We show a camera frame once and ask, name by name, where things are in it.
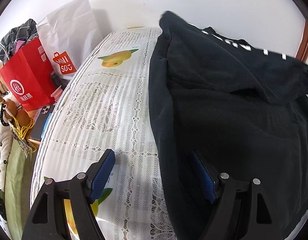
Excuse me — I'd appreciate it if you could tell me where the red paper shopping bag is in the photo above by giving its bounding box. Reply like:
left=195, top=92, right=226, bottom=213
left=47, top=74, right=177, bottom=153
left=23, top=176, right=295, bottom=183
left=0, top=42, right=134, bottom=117
left=0, top=37, right=56, bottom=111

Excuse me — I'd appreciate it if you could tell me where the black sweatshirt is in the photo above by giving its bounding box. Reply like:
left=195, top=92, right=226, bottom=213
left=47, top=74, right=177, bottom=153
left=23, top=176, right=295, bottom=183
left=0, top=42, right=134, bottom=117
left=149, top=11, right=308, bottom=239

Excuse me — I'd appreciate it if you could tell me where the plaid grey cloth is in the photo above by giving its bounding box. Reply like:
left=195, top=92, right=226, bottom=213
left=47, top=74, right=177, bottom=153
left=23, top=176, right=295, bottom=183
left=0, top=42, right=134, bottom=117
left=0, top=18, right=39, bottom=64

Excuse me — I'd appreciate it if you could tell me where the yellow cord keychain bundle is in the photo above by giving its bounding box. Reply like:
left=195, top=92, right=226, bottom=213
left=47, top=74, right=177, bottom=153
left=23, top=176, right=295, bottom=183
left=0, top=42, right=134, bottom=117
left=0, top=96, right=37, bottom=157

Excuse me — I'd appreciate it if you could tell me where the white Miniso paper bag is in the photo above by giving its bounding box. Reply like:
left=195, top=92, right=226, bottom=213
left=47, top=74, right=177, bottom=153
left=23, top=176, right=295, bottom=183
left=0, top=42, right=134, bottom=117
left=37, top=0, right=102, bottom=80

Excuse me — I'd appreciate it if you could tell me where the fruit print lace tablecloth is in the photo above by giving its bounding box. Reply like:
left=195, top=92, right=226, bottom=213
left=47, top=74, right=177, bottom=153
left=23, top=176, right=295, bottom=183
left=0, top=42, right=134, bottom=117
left=30, top=27, right=175, bottom=239

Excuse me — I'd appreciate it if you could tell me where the brown wooden door frame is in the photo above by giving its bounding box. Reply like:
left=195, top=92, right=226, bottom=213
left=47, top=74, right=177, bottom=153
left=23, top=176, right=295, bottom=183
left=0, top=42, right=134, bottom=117
left=295, top=20, right=308, bottom=62

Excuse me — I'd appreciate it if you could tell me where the pink small bottle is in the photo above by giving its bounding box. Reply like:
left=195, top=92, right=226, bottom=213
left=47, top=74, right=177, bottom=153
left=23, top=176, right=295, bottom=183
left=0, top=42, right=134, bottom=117
left=51, top=86, right=63, bottom=102

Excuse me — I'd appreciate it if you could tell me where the dark smartphone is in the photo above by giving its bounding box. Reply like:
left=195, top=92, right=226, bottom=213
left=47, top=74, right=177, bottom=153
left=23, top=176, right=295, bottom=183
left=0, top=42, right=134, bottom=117
left=31, top=105, right=55, bottom=141

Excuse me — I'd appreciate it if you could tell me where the wooden nightstand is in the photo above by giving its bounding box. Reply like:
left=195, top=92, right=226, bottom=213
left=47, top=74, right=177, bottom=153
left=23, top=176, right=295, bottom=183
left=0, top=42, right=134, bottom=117
left=0, top=63, right=40, bottom=147

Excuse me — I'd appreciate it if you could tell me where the green floral bedding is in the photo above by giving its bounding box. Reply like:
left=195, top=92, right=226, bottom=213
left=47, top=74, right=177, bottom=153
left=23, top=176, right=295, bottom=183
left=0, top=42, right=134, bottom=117
left=0, top=103, right=32, bottom=239

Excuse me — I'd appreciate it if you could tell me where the blue tissue box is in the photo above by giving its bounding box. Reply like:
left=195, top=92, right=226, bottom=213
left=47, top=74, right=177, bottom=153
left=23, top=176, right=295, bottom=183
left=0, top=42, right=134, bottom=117
left=41, top=113, right=51, bottom=138

